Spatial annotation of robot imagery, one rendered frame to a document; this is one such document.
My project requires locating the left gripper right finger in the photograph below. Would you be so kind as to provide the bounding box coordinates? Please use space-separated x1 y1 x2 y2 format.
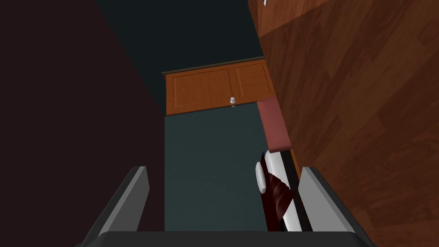
297 166 374 244

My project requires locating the dark red bench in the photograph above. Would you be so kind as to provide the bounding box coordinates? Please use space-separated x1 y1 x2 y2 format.
256 96 292 154

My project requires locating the orange wooden panel door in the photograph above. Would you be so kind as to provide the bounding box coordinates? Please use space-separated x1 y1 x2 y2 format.
162 56 276 117

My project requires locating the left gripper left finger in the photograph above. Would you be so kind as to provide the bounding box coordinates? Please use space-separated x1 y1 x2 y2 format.
82 166 150 242

